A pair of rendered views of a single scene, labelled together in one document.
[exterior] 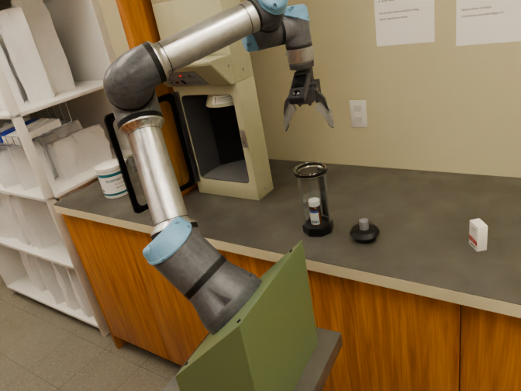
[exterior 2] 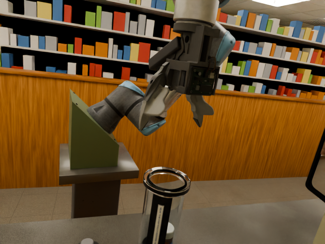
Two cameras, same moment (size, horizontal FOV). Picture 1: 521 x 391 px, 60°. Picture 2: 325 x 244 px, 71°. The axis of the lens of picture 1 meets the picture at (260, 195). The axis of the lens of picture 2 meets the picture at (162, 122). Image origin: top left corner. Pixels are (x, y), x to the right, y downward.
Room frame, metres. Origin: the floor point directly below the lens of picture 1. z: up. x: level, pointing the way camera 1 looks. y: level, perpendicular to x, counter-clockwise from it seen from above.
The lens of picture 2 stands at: (1.54, -0.58, 1.43)
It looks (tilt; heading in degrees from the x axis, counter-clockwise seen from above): 16 degrees down; 123
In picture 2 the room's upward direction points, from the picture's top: 8 degrees clockwise
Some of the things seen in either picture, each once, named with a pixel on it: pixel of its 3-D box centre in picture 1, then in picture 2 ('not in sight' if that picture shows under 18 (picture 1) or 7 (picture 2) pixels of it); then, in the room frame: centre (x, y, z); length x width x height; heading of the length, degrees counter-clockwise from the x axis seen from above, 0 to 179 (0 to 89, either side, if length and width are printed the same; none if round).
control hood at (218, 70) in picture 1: (189, 74); not in sight; (1.67, 0.17, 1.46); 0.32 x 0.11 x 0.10; 52
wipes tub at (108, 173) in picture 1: (113, 178); not in sight; (2.00, 0.66, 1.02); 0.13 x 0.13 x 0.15
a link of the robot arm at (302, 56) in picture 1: (299, 55); (196, 14); (1.33, -0.18, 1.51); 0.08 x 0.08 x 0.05
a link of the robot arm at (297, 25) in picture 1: (295, 26); not in sight; (1.32, -0.18, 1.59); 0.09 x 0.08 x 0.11; 103
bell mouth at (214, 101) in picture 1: (225, 94); not in sight; (1.79, 0.06, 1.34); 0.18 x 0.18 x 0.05
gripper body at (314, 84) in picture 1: (305, 83); (190, 61); (1.33, -0.19, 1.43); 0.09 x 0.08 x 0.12; 157
